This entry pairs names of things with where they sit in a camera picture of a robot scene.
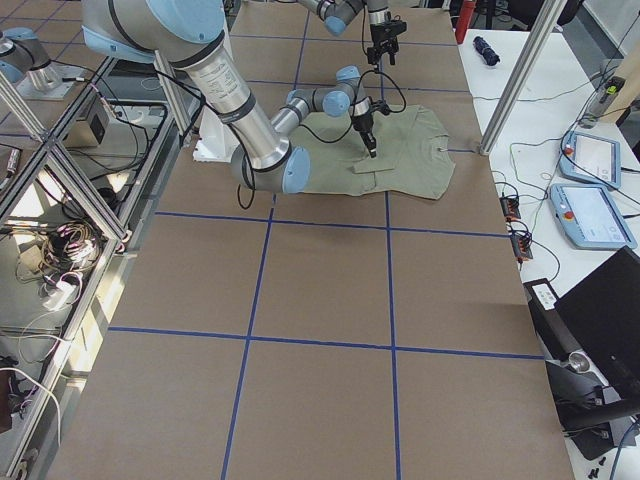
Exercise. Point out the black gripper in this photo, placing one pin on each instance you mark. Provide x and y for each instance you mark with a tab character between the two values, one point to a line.
362	122
380	34

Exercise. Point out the olive green long-sleeve shirt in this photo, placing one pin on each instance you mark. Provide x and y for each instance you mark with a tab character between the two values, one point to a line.
411	156

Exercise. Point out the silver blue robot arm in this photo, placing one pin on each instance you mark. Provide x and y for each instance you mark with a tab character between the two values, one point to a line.
190	35
337	15

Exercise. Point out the folded dark blue umbrella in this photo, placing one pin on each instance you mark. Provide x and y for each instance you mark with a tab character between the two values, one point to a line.
486	52

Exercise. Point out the upper orange black electronics box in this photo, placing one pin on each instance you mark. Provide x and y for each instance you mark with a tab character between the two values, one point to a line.
510	208

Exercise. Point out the orange black electronics box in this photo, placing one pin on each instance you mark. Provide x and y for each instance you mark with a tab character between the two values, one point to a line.
521	245
510	208

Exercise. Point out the lower orange black electronics box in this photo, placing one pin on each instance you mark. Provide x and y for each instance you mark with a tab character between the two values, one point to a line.
521	245

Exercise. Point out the upper blue teach pendant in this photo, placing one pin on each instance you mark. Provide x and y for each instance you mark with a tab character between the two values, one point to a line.
588	158

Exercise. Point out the blue teach pendant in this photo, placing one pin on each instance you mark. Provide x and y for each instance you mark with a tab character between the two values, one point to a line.
588	158
590	218

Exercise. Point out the lower blue teach pendant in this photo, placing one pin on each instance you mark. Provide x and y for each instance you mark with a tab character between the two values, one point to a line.
590	218

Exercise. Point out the black box with label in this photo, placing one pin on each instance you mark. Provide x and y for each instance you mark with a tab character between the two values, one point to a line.
550	327

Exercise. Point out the black monitor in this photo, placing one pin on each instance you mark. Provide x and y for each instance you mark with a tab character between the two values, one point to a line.
602	314

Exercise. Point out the white power adapter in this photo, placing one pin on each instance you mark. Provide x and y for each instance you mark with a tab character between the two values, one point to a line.
63	294

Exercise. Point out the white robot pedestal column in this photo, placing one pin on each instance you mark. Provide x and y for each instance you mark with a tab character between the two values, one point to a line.
216	141

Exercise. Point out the aluminium frame post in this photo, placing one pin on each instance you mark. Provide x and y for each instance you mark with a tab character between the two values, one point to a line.
537	38

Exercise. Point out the aluminium side frame rack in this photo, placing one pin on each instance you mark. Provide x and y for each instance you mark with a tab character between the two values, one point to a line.
86	141

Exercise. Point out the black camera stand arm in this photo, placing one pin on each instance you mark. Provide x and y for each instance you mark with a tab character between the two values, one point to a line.
595	417

